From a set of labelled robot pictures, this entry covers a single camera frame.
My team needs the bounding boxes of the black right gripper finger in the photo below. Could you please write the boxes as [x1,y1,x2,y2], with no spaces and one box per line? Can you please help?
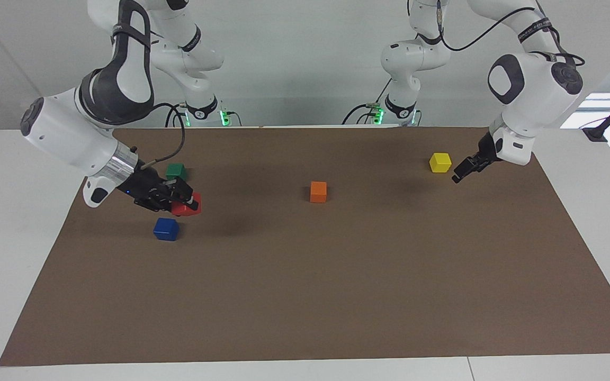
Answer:
[164,178,195,197]
[169,193,201,213]

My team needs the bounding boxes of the red wooden block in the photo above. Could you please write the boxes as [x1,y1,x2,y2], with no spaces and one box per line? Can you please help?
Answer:
[171,192,203,217]

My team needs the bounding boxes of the yellow wooden block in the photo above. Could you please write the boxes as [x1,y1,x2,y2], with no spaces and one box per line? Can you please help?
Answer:
[429,152,453,174]

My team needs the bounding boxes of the blue wooden block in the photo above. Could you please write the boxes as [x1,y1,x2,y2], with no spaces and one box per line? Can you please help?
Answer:
[153,217,180,242]

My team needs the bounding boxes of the brown paper table mat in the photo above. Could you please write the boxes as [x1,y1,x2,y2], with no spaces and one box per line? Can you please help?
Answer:
[0,126,610,367]

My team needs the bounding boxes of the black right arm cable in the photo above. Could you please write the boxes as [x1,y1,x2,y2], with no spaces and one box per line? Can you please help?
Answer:
[140,103,187,171]

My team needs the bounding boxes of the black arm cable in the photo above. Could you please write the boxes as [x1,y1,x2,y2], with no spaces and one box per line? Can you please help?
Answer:
[140,103,187,171]
[435,0,586,67]

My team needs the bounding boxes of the black right arm base cables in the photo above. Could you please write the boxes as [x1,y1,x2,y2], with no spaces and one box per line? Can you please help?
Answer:
[165,102,242,128]

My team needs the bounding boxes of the black arm base cables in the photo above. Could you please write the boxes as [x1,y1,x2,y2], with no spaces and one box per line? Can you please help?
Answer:
[165,102,242,128]
[342,78,393,126]

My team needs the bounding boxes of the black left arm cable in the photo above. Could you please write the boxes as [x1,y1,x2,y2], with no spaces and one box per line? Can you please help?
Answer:
[435,0,586,67]

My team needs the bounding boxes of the black left arm base cables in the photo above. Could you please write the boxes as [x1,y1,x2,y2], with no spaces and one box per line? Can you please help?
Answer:
[342,78,393,126]

